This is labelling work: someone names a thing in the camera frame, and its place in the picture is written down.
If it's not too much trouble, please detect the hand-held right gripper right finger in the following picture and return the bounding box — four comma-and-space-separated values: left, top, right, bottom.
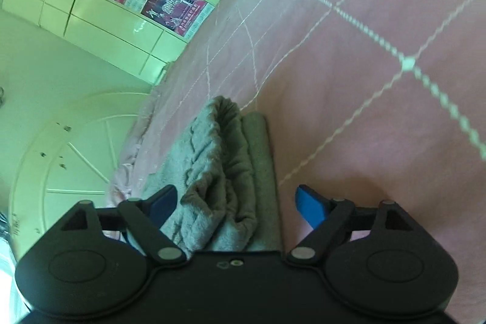
285, 184, 409, 268

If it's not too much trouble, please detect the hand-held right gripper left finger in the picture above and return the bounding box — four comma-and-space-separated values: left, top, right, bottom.
61, 184, 188, 266

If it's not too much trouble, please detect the pink striped pillow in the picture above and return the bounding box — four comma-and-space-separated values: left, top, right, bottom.
105, 92, 169, 234

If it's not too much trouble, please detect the white round headboard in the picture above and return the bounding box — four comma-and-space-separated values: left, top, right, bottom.
8, 92, 152, 247

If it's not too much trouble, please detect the pink checked bed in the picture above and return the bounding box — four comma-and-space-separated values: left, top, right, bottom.
104, 0, 486, 324

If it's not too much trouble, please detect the white glossy wardrobe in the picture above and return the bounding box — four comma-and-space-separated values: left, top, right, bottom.
0, 0, 283, 86

